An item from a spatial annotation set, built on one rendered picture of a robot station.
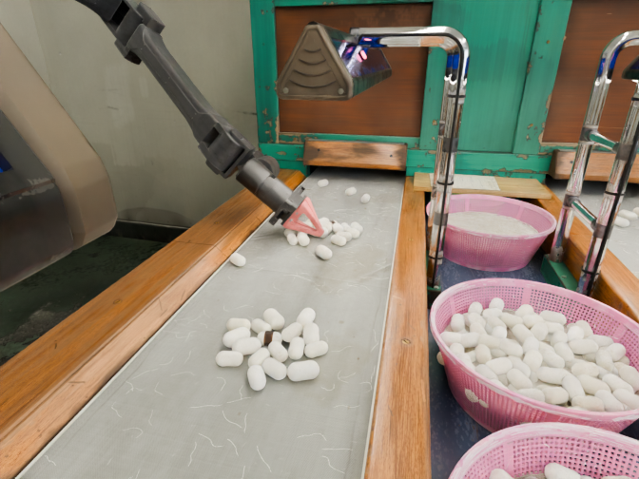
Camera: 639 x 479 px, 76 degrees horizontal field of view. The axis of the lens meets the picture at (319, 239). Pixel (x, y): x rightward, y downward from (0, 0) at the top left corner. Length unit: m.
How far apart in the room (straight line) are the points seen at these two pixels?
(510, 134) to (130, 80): 2.02
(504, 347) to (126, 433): 0.45
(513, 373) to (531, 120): 0.83
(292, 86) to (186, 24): 1.97
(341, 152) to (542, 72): 0.55
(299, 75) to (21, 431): 0.43
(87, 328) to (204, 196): 1.96
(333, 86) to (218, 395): 0.35
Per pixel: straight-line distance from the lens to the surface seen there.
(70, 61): 2.89
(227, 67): 2.29
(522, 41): 1.24
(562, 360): 0.60
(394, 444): 0.41
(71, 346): 0.58
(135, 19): 1.07
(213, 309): 0.63
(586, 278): 0.78
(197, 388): 0.51
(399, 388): 0.46
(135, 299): 0.64
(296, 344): 0.52
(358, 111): 1.24
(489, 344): 0.59
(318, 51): 0.44
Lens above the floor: 1.08
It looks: 24 degrees down
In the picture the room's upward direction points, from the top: straight up
